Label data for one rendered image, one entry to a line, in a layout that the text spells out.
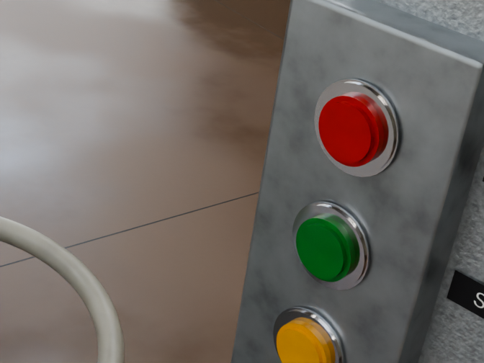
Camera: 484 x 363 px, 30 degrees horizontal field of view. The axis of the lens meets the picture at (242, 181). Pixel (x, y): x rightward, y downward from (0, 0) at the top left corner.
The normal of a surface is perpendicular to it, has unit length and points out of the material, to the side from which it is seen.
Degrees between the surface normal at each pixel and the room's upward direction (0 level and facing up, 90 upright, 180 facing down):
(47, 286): 0
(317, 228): 90
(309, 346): 90
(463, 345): 90
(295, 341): 90
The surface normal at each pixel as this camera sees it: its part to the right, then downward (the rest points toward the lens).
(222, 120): 0.13, -0.86
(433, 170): -0.66, 0.29
